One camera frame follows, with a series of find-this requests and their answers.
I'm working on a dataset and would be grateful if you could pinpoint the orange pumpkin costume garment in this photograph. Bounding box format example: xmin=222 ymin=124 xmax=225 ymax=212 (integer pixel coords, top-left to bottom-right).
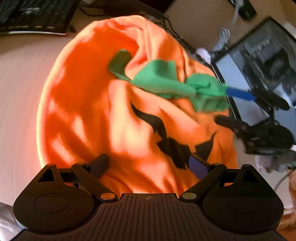
xmin=37 ymin=16 xmax=237 ymax=195

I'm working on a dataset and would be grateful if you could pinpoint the glass-sided computer case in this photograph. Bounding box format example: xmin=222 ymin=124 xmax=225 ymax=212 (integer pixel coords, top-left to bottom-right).
xmin=211 ymin=16 xmax=296 ymax=140

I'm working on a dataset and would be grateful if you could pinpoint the white crumpled tissue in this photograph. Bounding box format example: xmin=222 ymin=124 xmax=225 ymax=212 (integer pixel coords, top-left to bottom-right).
xmin=195 ymin=48 xmax=212 ymax=65

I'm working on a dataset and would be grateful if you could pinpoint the black computer keyboard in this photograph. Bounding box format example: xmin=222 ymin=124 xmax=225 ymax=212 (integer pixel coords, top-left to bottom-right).
xmin=0 ymin=0 xmax=80 ymax=35

